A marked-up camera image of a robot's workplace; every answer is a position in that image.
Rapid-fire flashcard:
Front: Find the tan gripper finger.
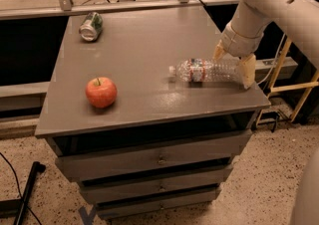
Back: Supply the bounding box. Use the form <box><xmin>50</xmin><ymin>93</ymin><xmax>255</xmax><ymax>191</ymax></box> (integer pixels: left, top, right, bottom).
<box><xmin>238</xmin><ymin>54</ymin><xmax>256</xmax><ymax>89</ymax></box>
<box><xmin>212</xmin><ymin>41</ymin><xmax>226</xmax><ymax>61</ymax></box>

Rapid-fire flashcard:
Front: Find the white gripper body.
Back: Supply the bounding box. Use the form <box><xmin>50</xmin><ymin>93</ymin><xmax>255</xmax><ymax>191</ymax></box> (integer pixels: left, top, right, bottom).
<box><xmin>220</xmin><ymin>22</ymin><xmax>263</xmax><ymax>57</ymax></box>

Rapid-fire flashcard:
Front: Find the clear plastic water bottle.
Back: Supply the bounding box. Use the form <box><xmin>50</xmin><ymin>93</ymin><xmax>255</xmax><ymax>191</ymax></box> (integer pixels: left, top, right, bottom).
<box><xmin>168</xmin><ymin>59</ymin><xmax>241</xmax><ymax>83</ymax></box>

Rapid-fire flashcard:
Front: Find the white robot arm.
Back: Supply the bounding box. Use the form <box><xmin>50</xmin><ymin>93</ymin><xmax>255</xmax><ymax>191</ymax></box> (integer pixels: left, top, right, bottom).
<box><xmin>213</xmin><ymin>0</ymin><xmax>319</xmax><ymax>225</ymax></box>

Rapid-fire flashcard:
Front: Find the green soda can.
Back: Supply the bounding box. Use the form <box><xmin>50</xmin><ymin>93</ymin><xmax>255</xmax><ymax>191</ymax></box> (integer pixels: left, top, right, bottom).
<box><xmin>79</xmin><ymin>12</ymin><xmax>103</xmax><ymax>42</ymax></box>

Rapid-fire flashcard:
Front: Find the grey drawer cabinet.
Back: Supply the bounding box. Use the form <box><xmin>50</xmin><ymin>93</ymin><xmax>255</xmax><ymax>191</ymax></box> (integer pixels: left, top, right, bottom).
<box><xmin>34</xmin><ymin>5</ymin><xmax>272</xmax><ymax>221</ymax></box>

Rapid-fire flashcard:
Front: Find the red apple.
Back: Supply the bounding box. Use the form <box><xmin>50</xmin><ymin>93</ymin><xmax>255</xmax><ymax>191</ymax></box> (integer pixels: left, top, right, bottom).
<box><xmin>85</xmin><ymin>77</ymin><xmax>118</xmax><ymax>109</ymax></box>

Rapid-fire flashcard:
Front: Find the top grey drawer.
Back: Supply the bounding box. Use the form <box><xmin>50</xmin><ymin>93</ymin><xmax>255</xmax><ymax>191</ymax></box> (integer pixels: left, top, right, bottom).
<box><xmin>56</xmin><ymin>129</ymin><xmax>252</xmax><ymax>181</ymax></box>

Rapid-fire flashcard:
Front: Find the grey drawer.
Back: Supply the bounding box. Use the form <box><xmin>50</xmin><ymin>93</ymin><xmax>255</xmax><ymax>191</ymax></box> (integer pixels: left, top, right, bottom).
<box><xmin>80</xmin><ymin>165</ymin><xmax>233</xmax><ymax>204</ymax></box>
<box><xmin>56</xmin><ymin>129</ymin><xmax>252</xmax><ymax>181</ymax></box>
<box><xmin>96</xmin><ymin>184</ymin><xmax>220</xmax><ymax>220</ymax></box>

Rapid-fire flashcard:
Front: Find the middle grey drawer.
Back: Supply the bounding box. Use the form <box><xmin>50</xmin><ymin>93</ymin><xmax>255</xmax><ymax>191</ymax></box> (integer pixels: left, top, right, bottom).
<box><xmin>80</xmin><ymin>165</ymin><xmax>233</xmax><ymax>204</ymax></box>

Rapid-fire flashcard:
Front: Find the bottom grey drawer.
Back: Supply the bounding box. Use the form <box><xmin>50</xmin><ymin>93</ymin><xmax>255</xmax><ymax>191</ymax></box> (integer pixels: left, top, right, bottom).
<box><xmin>96</xmin><ymin>184</ymin><xmax>220</xmax><ymax>220</ymax></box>

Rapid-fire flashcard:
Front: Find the black floor stand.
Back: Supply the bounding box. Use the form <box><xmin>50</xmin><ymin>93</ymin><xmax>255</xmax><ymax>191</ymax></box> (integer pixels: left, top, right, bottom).
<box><xmin>0</xmin><ymin>161</ymin><xmax>46</xmax><ymax>225</ymax></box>

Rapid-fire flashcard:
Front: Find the white cable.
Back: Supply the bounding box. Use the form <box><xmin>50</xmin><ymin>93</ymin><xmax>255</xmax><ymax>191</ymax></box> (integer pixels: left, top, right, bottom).
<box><xmin>257</xmin><ymin>33</ymin><xmax>287</xmax><ymax>87</ymax></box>

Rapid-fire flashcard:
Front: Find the black floor cable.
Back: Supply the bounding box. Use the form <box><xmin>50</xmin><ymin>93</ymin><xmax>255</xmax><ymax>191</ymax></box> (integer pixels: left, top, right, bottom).
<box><xmin>0</xmin><ymin>150</ymin><xmax>44</xmax><ymax>225</ymax></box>

